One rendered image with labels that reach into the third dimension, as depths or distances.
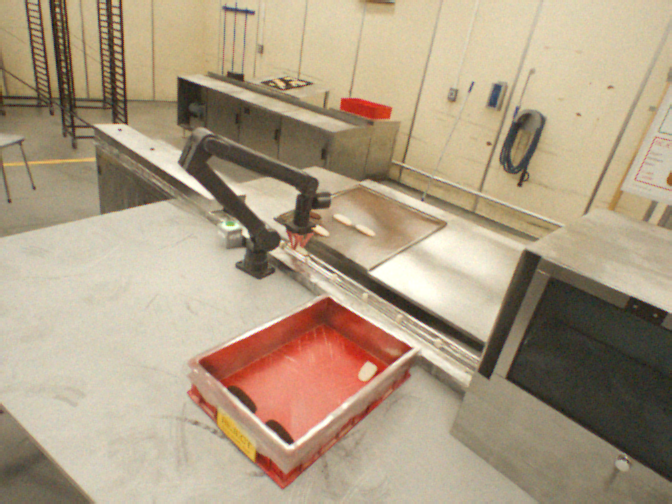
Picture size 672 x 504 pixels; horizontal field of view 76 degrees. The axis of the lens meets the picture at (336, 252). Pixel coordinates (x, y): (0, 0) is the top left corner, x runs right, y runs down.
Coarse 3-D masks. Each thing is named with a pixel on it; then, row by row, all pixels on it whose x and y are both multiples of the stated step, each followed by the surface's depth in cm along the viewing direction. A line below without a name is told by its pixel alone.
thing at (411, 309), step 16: (320, 176) 265; (336, 176) 271; (256, 192) 221; (272, 192) 225; (288, 192) 229; (256, 208) 202; (272, 208) 205; (288, 208) 208; (272, 224) 188; (480, 224) 234; (528, 240) 224; (320, 256) 168; (352, 272) 161; (368, 288) 152; (384, 288) 154; (400, 304) 146; (432, 320) 141; (448, 336) 134; (464, 336) 135
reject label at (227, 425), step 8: (224, 416) 86; (224, 424) 87; (232, 424) 85; (224, 432) 88; (232, 432) 86; (240, 432) 84; (232, 440) 87; (240, 440) 85; (248, 440) 83; (240, 448) 85; (248, 448) 83; (248, 456) 84
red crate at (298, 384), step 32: (288, 352) 114; (320, 352) 116; (352, 352) 119; (192, 384) 95; (224, 384) 101; (256, 384) 102; (288, 384) 104; (320, 384) 106; (352, 384) 108; (288, 416) 95; (320, 416) 97; (320, 448) 86; (288, 480) 81
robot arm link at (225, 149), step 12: (204, 144) 116; (216, 144) 117; (228, 144) 122; (216, 156) 122; (228, 156) 124; (240, 156) 126; (252, 156) 128; (264, 156) 131; (252, 168) 130; (264, 168) 132; (276, 168) 135; (288, 168) 137; (288, 180) 139; (300, 180) 141; (312, 180) 144
